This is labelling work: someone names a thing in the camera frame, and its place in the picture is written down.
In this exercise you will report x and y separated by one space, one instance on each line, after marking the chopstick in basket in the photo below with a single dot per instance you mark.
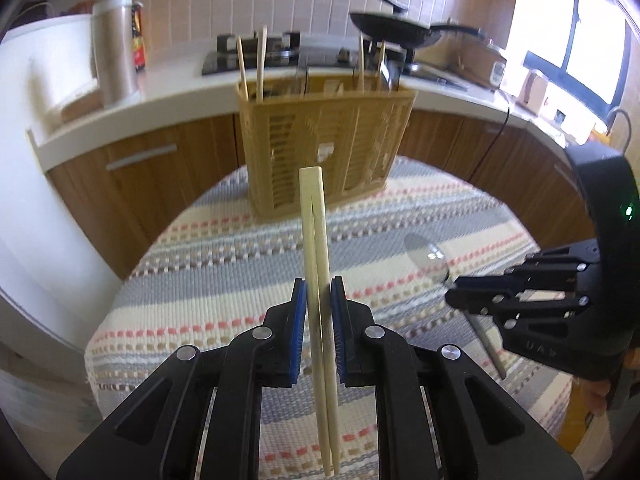
361 65
260 64
380 65

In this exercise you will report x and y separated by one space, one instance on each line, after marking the rice cooker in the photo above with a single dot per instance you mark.
481 62

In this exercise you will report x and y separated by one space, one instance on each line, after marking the steel thermos bottle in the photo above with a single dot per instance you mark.
113 51

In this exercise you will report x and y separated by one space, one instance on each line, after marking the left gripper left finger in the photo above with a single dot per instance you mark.
198 414

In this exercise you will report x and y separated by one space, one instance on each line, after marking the striped woven placemat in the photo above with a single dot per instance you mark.
216 270

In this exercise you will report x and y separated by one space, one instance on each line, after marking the black wok with lid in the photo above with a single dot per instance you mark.
396 28

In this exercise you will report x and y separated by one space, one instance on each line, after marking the window frame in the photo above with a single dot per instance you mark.
581 46

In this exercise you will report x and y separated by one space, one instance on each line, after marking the bamboo chopstick pair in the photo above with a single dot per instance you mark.
317 276

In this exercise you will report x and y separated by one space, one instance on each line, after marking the black gas stove top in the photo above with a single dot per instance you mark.
287 50

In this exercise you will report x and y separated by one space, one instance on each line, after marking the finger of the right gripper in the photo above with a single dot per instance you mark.
550 273
563 322

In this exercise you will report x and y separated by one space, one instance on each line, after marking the dark soy sauce bottle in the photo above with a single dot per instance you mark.
137 36

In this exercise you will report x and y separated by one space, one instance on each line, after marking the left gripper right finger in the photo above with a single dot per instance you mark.
439 415

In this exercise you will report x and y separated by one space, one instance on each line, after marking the right human hand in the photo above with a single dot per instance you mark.
594 395

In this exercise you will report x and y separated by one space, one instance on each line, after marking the white electric kettle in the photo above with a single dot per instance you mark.
533 88

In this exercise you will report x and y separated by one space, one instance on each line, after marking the tan plastic utensil basket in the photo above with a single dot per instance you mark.
343 123

